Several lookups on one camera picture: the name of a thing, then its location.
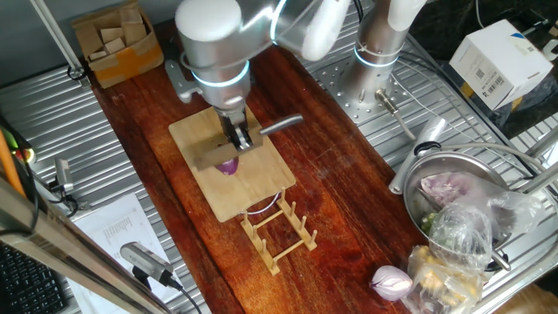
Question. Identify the silver camera on stand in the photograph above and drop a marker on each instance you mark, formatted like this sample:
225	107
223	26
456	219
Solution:
144	259

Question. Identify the black keyboard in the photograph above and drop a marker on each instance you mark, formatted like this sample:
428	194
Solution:
26	283

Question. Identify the plastic bag with yellow contents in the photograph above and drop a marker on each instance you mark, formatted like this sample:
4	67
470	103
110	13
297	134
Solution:
440	283

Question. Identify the peeled pale purple onion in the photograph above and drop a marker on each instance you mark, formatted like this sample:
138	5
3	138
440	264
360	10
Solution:
391	283

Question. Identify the cardboard box with orange tape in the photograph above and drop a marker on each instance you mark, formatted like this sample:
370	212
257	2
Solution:
126	65

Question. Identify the wooden peg rack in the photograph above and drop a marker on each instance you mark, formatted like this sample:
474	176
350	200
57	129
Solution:
266	257

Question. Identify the chopped pale onion pieces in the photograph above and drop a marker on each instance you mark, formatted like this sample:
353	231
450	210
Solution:
440	187

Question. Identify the steel tube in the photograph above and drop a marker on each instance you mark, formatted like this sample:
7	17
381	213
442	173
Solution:
540	179

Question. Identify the crumpled clear plastic bag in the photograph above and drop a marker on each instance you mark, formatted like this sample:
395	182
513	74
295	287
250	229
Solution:
514	209

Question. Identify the orange stick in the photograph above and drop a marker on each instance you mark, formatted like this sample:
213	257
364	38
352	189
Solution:
8	165

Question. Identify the small grey camera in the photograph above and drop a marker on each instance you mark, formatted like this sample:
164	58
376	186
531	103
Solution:
63	172

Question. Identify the perforated steel base plate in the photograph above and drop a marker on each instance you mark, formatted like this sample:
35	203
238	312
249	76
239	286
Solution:
344	100

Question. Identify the white carton box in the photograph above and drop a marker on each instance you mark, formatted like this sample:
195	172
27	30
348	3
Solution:
497	61

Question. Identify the wooden block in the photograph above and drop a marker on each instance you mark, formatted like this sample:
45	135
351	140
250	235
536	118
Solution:
98	56
112	35
115	45
135	34
131	16

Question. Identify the knotted clear plastic bag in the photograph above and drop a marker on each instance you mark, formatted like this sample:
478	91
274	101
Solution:
462	237

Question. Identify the steel bowl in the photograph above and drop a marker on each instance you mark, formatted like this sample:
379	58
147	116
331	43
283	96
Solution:
440	163

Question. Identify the printed paper sheet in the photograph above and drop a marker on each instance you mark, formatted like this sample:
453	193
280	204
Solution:
113	227

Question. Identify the green vegetable pieces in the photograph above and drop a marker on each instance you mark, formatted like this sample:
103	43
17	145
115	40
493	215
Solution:
429	220

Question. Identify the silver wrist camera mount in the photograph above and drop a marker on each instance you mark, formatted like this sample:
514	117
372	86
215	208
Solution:
181	83

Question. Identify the aluminium frame bar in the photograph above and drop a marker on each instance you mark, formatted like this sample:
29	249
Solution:
65	248

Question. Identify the bamboo cutting board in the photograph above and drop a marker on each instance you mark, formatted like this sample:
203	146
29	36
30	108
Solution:
257	183

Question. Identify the thin metal pole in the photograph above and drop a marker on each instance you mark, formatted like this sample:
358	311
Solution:
54	35

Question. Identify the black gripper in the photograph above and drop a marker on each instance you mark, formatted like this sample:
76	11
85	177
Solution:
233	122

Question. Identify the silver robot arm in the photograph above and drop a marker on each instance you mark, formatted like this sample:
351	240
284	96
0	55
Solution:
218	56

